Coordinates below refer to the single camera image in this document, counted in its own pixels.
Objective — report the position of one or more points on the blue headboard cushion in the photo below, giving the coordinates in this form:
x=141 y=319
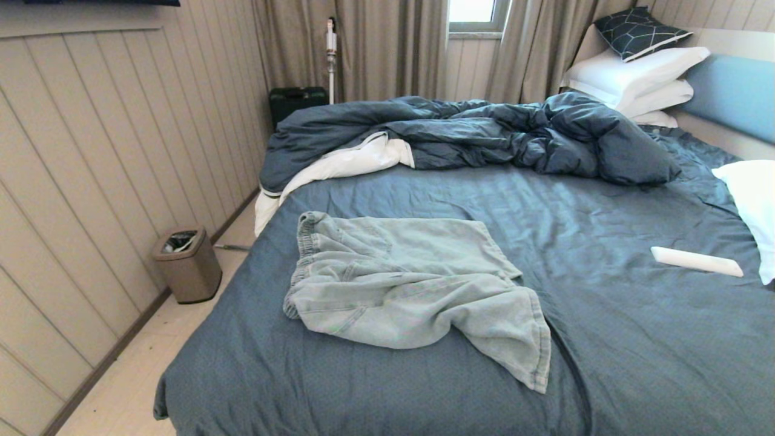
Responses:
x=732 y=91

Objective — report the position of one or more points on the brown trash bin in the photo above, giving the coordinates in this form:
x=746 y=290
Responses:
x=194 y=275

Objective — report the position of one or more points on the white stick vacuum cleaner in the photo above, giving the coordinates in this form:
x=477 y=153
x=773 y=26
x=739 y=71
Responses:
x=331 y=42

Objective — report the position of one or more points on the window with grey frame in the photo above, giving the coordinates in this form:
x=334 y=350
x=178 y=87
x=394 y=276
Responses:
x=475 y=12

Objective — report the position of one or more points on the dark patterned cushion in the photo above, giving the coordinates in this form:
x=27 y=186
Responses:
x=636 y=33

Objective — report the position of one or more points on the black hard case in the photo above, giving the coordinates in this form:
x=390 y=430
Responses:
x=296 y=102

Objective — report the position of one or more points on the thin metal rod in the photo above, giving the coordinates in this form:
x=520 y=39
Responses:
x=233 y=247

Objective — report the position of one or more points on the white pillow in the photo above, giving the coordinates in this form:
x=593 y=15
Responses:
x=657 y=119
x=636 y=69
x=757 y=206
x=660 y=97

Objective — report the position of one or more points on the rubbish inside bin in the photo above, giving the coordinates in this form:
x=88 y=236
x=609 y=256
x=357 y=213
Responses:
x=178 y=242

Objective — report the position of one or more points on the white remote control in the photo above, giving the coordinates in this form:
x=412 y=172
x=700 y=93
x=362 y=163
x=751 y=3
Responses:
x=696 y=261

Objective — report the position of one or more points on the blue bed sheet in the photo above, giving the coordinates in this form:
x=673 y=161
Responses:
x=605 y=339

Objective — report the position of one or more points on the beige headboard panel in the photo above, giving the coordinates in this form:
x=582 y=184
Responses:
x=738 y=42

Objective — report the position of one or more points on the dark blue crumpled duvet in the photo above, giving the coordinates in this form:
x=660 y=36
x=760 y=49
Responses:
x=514 y=133

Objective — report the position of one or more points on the beige curtain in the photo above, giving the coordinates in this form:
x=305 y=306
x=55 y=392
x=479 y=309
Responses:
x=387 y=48
x=533 y=48

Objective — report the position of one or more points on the light blue denim shorts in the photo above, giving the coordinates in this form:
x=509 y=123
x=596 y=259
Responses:
x=412 y=284

